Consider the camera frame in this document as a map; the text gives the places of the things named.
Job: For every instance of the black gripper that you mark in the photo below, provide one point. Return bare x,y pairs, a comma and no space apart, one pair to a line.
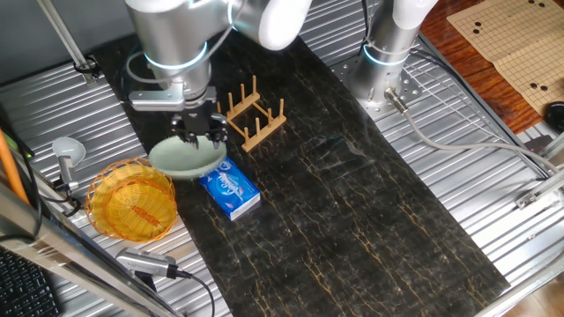
198,110

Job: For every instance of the pale green plate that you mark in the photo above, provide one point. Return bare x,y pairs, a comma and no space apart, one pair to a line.
185,160

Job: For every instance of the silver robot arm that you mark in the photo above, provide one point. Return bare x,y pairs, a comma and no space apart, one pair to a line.
176,26

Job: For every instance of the wooden dish rack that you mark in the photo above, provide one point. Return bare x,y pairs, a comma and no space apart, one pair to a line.
264,132

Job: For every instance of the blue tissue pack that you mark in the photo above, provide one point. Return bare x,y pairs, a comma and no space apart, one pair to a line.
229,193

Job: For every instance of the yellow wicker basket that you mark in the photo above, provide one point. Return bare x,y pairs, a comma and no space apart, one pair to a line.
132,164
145,207

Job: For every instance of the black marble pattern mat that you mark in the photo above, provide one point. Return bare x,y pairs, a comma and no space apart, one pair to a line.
330,220

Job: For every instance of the slanted metal rod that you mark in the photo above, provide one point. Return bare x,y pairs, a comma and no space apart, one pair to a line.
66,39

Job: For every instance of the orange tube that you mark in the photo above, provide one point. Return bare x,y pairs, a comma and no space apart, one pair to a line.
11,167

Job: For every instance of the black keyboard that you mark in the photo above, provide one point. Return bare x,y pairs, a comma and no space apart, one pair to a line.
22,286

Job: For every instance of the tan Go board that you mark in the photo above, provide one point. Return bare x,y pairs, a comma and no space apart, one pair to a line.
520,48

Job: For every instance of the black round object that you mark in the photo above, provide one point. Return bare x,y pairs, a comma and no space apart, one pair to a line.
556,116

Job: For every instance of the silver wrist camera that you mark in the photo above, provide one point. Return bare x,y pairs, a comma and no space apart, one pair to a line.
154,100

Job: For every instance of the silver camera on stand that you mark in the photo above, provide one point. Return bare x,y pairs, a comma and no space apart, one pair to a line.
145,262

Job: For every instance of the aluminium frame bar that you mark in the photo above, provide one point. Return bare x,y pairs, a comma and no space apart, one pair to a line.
66,260

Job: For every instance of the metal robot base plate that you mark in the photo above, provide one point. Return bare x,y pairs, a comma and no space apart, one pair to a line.
410,90

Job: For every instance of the aluminium bracket profile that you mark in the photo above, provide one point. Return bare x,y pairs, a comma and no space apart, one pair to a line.
542,189

